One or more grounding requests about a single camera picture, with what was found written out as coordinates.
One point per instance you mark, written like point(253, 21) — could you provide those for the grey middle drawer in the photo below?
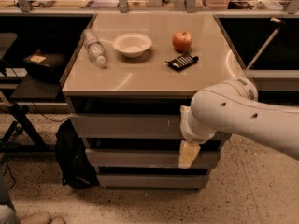
point(133, 158)

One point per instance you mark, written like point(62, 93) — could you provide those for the grey bottom drawer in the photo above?
point(154, 181)

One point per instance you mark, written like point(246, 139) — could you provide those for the clear plastic water bottle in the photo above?
point(94, 47)

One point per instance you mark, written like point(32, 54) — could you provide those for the white bowl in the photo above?
point(131, 45)

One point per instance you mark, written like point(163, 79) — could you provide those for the grey drawer cabinet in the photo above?
point(147, 85)

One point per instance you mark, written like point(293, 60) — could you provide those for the black side table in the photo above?
point(34, 92)

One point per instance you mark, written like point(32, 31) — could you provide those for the white leaning pole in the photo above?
point(279, 24)

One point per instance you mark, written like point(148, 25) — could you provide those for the tan shoe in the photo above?
point(36, 218)

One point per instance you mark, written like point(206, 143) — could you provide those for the grey drawer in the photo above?
point(154, 181)
point(133, 158)
point(127, 126)

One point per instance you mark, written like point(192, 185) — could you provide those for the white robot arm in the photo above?
point(232, 106)

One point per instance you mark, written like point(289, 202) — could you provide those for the red apple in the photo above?
point(182, 40)

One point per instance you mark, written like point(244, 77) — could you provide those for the black box with label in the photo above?
point(46, 67)

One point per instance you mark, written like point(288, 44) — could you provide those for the black snack bar wrapper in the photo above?
point(182, 62)

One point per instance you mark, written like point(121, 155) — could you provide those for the black backpack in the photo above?
point(72, 159)

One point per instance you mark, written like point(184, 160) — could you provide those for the grey top drawer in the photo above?
point(127, 126)

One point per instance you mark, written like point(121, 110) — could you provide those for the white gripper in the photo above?
point(187, 127)

